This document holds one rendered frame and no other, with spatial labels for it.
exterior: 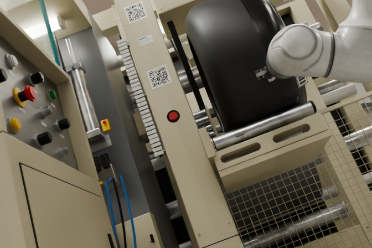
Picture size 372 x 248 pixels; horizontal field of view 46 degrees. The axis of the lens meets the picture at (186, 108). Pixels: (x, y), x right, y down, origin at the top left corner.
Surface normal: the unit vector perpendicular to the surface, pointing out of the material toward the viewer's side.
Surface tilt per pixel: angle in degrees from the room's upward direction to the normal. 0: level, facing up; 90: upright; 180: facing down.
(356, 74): 148
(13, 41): 180
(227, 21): 79
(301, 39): 102
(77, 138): 90
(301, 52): 115
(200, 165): 90
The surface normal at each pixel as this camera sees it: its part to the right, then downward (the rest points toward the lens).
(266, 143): -0.14, -0.32
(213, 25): -0.21, -0.51
